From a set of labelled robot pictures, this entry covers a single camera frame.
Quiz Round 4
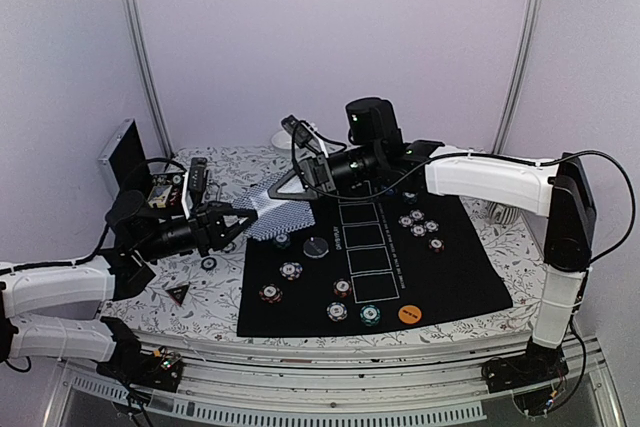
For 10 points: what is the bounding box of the white ribbed cup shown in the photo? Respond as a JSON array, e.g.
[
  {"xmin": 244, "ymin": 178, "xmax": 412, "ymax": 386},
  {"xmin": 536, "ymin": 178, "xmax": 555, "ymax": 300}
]
[{"xmin": 487, "ymin": 202, "xmax": 520, "ymax": 225}]

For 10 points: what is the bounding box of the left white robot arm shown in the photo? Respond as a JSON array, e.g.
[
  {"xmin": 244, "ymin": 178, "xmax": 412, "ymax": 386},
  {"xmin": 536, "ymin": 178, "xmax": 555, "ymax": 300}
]
[{"xmin": 1, "ymin": 158, "xmax": 258, "ymax": 319}]

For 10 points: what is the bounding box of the blue card deck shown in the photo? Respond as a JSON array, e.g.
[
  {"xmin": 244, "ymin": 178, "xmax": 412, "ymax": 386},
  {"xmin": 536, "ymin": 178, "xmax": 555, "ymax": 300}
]
[{"xmin": 232, "ymin": 172, "xmax": 316, "ymax": 241}]

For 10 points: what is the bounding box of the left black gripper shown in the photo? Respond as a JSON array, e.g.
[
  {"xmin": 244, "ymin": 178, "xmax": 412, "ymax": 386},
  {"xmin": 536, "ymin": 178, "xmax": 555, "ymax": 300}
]
[{"xmin": 137, "ymin": 200, "xmax": 258, "ymax": 263}]

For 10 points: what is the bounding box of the white chip cluster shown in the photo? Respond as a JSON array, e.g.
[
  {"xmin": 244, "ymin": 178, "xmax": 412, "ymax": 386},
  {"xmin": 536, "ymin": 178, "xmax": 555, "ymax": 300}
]
[
  {"xmin": 410, "ymin": 225, "xmax": 426, "ymax": 237},
  {"xmin": 410, "ymin": 210, "xmax": 425, "ymax": 222},
  {"xmin": 425, "ymin": 221, "xmax": 439, "ymax": 232}
]

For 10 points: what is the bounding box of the orange big blind button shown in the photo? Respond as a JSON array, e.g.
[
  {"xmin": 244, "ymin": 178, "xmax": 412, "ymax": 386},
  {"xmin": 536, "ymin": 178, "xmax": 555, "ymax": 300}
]
[{"xmin": 397, "ymin": 305, "xmax": 422, "ymax": 325}]

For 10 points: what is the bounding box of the aluminium frame post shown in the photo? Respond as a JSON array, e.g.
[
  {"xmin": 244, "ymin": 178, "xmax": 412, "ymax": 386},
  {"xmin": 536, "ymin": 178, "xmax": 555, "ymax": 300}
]
[
  {"xmin": 122, "ymin": 0, "xmax": 174, "ymax": 157},
  {"xmin": 491, "ymin": 0, "xmax": 542, "ymax": 154}
]

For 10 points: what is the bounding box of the green poker chip stack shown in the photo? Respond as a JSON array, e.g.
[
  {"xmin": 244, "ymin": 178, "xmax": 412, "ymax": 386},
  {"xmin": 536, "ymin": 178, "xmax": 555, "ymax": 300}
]
[{"xmin": 201, "ymin": 257, "xmax": 217, "ymax": 271}]

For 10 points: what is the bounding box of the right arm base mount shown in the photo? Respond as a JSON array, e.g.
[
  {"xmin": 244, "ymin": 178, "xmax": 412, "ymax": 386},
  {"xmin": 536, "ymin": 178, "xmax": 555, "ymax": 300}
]
[{"xmin": 481, "ymin": 340, "xmax": 569, "ymax": 393}]

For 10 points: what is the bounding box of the black triangular marker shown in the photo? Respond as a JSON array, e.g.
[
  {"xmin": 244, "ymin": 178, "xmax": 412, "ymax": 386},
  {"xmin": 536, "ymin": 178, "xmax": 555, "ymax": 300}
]
[{"xmin": 165, "ymin": 284, "xmax": 190, "ymax": 306}]

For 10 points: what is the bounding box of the red chip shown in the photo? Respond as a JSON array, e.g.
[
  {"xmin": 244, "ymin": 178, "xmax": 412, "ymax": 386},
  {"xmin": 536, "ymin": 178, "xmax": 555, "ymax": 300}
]
[
  {"xmin": 259, "ymin": 284, "xmax": 283, "ymax": 304},
  {"xmin": 428, "ymin": 237, "xmax": 445, "ymax": 253},
  {"xmin": 333, "ymin": 279, "xmax": 352, "ymax": 298}
]

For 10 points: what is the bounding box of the clear dealer button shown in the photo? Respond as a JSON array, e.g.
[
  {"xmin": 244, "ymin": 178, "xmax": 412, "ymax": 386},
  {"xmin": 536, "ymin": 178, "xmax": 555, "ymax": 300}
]
[{"xmin": 303, "ymin": 236, "xmax": 330, "ymax": 260}]

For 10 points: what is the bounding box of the silver poker chip case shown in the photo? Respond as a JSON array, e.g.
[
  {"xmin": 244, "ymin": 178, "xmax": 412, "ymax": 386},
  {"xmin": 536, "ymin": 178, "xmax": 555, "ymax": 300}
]
[{"xmin": 97, "ymin": 118, "xmax": 186, "ymax": 216}]

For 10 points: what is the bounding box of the right aluminium frame post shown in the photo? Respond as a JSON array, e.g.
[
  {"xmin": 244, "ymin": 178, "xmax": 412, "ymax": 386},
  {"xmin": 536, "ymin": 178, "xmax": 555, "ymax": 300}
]
[{"xmin": 491, "ymin": 0, "xmax": 542, "ymax": 154}]

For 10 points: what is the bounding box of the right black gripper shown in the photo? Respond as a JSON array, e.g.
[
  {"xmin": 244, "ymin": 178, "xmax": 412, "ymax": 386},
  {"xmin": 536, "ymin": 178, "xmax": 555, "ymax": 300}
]
[{"xmin": 265, "ymin": 144, "xmax": 381, "ymax": 203}]

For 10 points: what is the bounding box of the white ceramic bowl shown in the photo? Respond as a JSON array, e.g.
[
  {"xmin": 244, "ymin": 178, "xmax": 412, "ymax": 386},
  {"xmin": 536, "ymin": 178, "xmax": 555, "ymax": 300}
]
[{"xmin": 271, "ymin": 130, "xmax": 291, "ymax": 150}]

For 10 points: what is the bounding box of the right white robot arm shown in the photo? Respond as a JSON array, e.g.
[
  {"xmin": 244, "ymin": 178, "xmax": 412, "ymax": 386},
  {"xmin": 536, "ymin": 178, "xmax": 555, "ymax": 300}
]
[{"xmin": 268, "ymin": 97, "xmax": 596, "ymax": 383}]

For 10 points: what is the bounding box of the black poker mat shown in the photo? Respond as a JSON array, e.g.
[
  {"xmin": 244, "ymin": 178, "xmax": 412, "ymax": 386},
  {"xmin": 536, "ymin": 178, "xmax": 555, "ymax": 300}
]
[{"xmin": 236, "ymin": 185, "xmax": 513, "ymax": 338}]

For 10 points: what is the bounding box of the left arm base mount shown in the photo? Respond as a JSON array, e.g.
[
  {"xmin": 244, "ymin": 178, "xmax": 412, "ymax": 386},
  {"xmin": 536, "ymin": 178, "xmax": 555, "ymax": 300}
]
[{"xmin": 96, "ymin": 347, "xmax": 184, "ymax": 393}]

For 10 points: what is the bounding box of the left aluminium frame post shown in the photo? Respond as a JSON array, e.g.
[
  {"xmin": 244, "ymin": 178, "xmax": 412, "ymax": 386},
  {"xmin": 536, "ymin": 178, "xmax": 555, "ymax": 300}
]
[{"xmin": 122, "ymin": 0, "xmax": 174, "ymax": 157}]

